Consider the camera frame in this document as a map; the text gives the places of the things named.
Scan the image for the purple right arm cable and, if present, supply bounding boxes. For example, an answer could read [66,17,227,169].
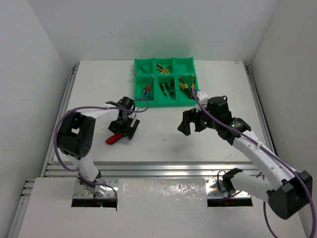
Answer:
[190,87,315,238]

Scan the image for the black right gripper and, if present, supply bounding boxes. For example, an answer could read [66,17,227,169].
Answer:
[178,102,219,135]

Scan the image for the small yellow box cutter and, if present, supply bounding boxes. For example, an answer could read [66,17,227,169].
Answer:
[160,68,169,73]

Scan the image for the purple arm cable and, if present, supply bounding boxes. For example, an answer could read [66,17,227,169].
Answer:
[53,98,150,199]
[190,87,315,238]

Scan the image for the small silver wrench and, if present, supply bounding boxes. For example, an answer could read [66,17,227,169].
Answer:
[138,65,149,74]

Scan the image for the yellow needle nose pliers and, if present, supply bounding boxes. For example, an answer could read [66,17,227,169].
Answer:
[189,74,196,99]

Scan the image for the aluminium rail frame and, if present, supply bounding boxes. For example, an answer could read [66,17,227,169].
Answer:
[9,60,271,238]

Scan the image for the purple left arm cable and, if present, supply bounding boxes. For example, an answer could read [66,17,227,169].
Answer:
[53,98,150,199]

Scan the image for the red utility knife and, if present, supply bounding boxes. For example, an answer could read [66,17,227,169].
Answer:
[105,133,125,145]

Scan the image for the long silver wrench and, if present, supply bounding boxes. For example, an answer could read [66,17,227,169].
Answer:
[131,70,145,75]

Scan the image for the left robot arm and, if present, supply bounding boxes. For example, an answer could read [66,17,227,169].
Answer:
[53,97,140,186]

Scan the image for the large yellow box cutter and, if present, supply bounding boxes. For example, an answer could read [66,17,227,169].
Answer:
[157,64,168,73]

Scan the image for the yellow handled pliers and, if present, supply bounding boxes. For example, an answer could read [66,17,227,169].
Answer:
[178,76,189,94]

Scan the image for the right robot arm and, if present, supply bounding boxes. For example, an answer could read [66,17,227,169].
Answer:
[177,91,313,220]

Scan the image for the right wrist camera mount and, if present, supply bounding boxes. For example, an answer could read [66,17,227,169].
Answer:
[196,90,209,111]

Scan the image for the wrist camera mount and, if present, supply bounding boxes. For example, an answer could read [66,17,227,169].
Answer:
[105,101,122,108]
[196,90,209,111]

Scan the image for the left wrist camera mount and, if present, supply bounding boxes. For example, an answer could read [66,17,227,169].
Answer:
[105,101,122,108]

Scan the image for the blue screwdriver thin shaft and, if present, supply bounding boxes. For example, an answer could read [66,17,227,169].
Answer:
[140,85,153,101]

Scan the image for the green six-compartment bin tray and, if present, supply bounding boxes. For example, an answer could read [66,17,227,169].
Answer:
[134,57,199,108]

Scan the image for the black green precision screwdriver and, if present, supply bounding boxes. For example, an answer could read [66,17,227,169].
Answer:
[164,83,173,97]

